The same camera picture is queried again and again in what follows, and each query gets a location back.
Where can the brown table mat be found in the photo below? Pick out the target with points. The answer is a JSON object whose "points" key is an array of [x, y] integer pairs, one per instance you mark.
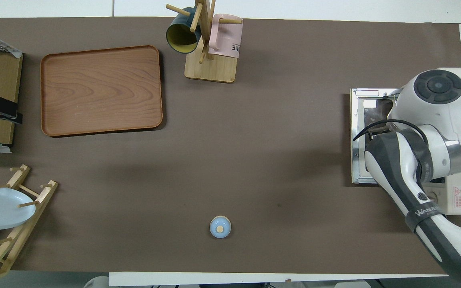
{"points": [[254, 140]]}

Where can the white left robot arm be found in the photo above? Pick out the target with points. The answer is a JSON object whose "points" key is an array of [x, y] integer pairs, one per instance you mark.
{"points": [[96, 282]]}

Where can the wooden mug tree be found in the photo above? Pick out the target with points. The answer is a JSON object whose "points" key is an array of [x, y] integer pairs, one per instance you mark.
{"points": [[214, 70]]}

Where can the pink mug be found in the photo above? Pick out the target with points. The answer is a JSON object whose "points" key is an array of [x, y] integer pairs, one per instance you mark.
{"points": [[224, 38]]}

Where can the small blue dome bell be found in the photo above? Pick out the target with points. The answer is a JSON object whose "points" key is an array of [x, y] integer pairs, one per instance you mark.
{"points": [[220, 227]]}

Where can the wooden plate rack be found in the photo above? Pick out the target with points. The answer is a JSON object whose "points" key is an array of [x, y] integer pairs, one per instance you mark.
{"points": [[34, 202]]}

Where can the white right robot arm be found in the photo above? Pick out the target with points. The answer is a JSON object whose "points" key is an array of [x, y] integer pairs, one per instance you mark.
{"points": [[434, 132]]}

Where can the brown wooden tray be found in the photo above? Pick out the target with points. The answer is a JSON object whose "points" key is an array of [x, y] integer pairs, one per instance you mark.
{"points": [[100, 90]]}

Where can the dark blue mug yellow inside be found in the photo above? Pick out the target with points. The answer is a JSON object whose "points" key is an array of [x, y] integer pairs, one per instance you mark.
{"points": [[180, 36]]}

